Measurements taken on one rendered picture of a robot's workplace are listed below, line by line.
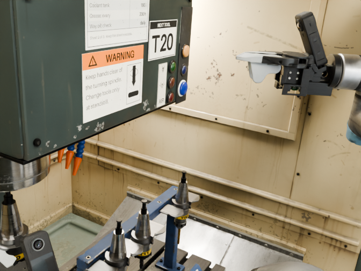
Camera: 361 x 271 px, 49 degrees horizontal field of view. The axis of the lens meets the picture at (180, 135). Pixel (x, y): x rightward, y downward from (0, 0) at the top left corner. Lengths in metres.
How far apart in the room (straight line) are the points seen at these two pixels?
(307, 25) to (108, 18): 0.41
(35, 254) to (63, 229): 1.53
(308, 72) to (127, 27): 0.39
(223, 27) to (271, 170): 0.59
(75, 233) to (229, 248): 0.89
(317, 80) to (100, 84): 0.47
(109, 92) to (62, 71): 0.11
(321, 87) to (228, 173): 0.90
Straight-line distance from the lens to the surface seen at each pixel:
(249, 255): 1.77
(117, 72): 0.66
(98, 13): 0.61
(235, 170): 1.69
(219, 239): 1.81
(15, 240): 0.88
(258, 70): 0.84
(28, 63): 0.53
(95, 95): 0.63
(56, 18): 0.55
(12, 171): 0.74
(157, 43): 0.75
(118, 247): 1.01
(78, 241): 2.20
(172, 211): 1.24
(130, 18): 0.67
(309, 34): 0.86
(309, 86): 0.88
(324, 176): 1.58
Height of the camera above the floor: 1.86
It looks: 21 degrees down
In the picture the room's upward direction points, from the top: 4 degrees clockwise
